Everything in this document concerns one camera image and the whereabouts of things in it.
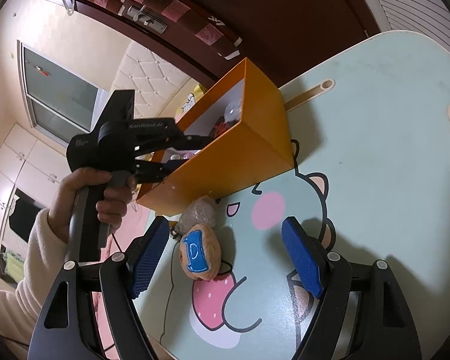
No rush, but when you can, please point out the cream fleece left sleeve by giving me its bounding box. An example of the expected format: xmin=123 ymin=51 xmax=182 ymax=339
xmin=0 ymin=209 xmax=65 ymax=344

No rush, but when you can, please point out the bubble wrap bundle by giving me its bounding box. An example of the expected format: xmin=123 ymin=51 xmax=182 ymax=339
xmin=175 ymin=196 xmax=217 ymax=235

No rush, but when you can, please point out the person's left hand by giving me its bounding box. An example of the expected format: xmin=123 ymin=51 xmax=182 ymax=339
xmin=48 ymin=167 xmax=136 ymax=243

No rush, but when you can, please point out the cream tufted headboard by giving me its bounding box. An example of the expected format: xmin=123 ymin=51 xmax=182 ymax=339
xmin=110 ymin=41 xmax=197 ymax=119

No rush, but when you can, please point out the brown bear plush toy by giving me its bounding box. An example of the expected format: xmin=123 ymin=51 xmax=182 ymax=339
xmin=178 ymin=223 xmax=222 ymax=281

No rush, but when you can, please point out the red pink striped scarf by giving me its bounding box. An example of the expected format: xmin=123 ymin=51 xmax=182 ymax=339
xmin=85 ymin=0 xmax=242 ymax=60

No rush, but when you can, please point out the window with grey frame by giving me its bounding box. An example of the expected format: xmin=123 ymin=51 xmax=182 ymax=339
xmin=17 ymin=41 xmax=109 ymax=146

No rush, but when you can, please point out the dark red wooden door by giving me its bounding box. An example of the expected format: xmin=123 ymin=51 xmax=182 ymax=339
xmin=22 ymin=0 xmax=381 ymax=89

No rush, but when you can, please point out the silver door handle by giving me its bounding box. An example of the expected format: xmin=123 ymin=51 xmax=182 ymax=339
xmin=127 ymin=6 xmax=167 ymax=34

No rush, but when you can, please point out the orange cardboard box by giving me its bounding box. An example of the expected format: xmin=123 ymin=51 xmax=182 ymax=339
xmin=137 ymin=58 xmax=293 ymax=216

